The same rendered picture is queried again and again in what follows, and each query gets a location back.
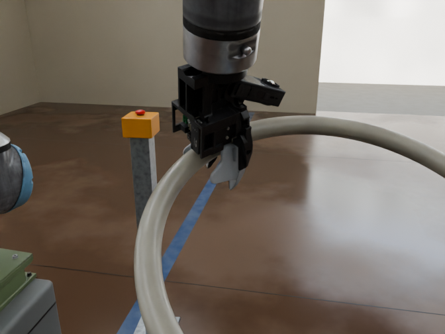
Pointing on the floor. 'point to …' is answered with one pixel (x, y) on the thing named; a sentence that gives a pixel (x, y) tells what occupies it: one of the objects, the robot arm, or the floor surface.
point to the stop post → (142, 164)
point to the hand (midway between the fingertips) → (223, 169)
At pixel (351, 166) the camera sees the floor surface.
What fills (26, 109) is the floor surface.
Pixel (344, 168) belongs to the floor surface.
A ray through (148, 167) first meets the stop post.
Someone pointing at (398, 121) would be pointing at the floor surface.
